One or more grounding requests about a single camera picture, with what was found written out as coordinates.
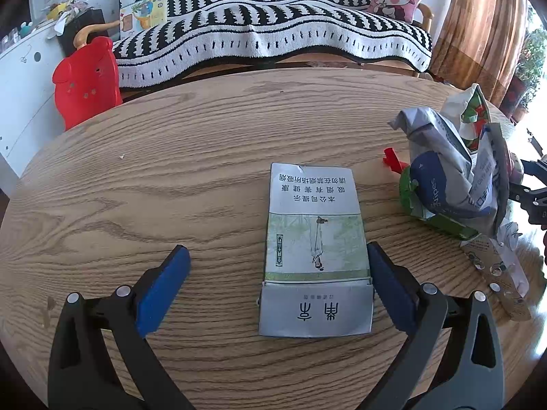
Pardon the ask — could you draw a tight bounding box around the red plastic chair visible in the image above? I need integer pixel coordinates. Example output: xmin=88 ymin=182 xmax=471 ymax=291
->
xmin=52 ymin=36 xmax=124 ymax=132

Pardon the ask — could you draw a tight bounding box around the pink cartoon pillow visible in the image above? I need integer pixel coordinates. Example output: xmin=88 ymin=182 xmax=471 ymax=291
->
xmin=366 ymin=0 xmax=426 ymax=24

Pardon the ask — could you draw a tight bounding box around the potted plant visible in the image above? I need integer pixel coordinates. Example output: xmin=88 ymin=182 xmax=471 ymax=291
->
xmin=502 ymin=28 xmax=547 ymax=122

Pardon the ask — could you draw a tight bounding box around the pill blister pack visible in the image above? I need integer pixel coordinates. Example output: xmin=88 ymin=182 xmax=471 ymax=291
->
xmin=461 ymin=235 xmax=533 ymax=321

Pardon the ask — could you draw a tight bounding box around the brown curtain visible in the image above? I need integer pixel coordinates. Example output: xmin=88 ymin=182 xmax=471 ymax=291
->
xmin=429 ymin=0 xmax=531 ymax=107

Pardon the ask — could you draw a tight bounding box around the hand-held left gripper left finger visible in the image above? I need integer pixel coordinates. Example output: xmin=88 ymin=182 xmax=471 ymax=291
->
xmin=48 ymin=245 xmax=193 ymax=410

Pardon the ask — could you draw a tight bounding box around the colourful picture book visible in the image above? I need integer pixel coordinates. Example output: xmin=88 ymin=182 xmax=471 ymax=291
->
xmin=119 ymin=0 xmax=168 ymax=40

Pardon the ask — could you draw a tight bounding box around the small red clip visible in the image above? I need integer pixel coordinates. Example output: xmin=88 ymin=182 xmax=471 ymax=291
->
xmin=382 ymin=147 xmax=409 ymax=172

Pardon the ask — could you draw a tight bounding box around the black white striped sofa blanket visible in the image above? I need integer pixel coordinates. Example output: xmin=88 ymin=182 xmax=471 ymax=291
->
xmin=113 ymin=0 xmax=433 ymax=90

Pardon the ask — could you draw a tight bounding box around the white cabinet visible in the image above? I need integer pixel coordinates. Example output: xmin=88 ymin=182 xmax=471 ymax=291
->
xmin=0 ymin=21 xmax=82 ymax=180

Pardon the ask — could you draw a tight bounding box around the silver green cigarette box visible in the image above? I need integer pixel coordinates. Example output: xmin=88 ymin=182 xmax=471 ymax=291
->
xmin=258 ymin=162 xmax=375 ymax=338

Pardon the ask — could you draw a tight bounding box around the black box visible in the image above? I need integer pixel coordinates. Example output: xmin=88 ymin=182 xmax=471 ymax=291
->
xmin=57 ymin=8 xmax=111 ymax=57

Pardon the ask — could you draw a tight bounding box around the white paper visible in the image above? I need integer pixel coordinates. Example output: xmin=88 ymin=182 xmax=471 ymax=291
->
xmin=53 ymin=11 xmax=72 ymax=36
xmin=498 ymin=222 xmax=531 ymax=291

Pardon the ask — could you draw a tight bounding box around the white crumpled paper on cabinet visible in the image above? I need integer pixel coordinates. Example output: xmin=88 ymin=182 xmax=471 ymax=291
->
xmin=53 ymin=11 xmax=72 ymax=36

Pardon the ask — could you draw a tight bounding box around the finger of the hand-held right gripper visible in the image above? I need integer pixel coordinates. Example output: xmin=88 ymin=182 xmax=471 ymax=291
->
xmin=519 ymin=159 xmax=547 ymax=179
xmin=508 ymin=181 xmax=547 ymax=226

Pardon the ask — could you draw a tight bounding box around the wooden frame sofa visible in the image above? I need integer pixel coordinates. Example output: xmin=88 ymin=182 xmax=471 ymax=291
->
xmin=74 ymin=0 xmax=435 ymax=90

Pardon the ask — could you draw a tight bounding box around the grey blue wipes bag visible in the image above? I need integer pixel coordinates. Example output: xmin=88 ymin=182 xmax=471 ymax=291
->
xmin=389 ymin=107 xmax=511 ymax=237

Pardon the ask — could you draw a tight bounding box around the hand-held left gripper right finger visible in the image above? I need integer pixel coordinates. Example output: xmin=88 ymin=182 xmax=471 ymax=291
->
xmin=366 ymin=241 xmax=505 ymax=410

